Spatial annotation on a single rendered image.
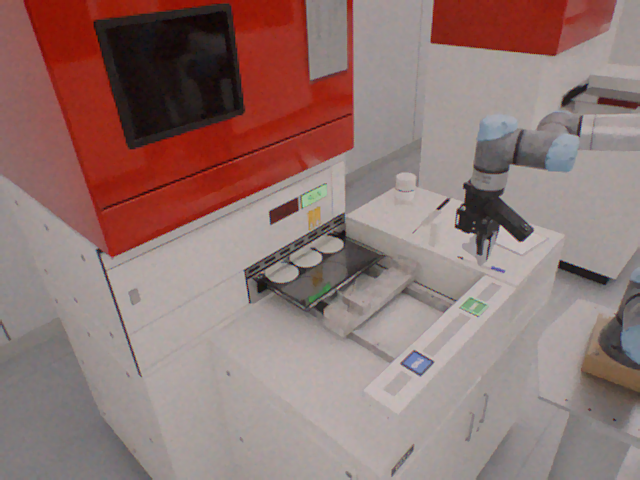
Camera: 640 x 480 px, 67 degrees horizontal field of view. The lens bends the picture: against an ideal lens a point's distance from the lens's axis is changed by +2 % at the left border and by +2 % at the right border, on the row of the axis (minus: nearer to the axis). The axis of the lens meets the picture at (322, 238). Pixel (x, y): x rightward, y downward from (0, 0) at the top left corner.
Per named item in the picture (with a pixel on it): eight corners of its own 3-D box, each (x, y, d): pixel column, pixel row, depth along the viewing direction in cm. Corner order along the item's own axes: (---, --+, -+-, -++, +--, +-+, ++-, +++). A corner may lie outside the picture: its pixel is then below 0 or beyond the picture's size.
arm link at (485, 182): (515, 166, 105) (497, 178, 100) (511, 185, 108) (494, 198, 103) (483, 158, 110) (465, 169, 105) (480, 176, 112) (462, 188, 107)
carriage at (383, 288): (322, 325, 137) (322, 317, 136) (397, 268, 159) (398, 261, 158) (343, 338, 133) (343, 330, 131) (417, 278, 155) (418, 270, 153)
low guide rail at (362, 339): (281, 297, 154) (280, 289, 152) (286, 294, 155) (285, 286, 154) (411, 376, 124) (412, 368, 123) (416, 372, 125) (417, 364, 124)
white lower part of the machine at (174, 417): (105, 428, 212) (40, 277, 169) (251, 329, 262) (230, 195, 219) (196, 544, 170) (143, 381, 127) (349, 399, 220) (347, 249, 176)
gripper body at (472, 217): (469, 218, 119) (475, 174, 113) (502, 230, 114) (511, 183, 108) (453, 230, 115) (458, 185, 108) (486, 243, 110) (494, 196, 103)
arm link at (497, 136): (518, 126, 95) (474, 121, 98) (508, 177, 100) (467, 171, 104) (526, 114, 100) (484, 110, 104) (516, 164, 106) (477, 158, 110)
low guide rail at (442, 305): (337, 260, 170) (337, 253, 169) (341, 257, 171) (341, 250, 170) (464, 323, 140) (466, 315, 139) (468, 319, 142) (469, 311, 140)
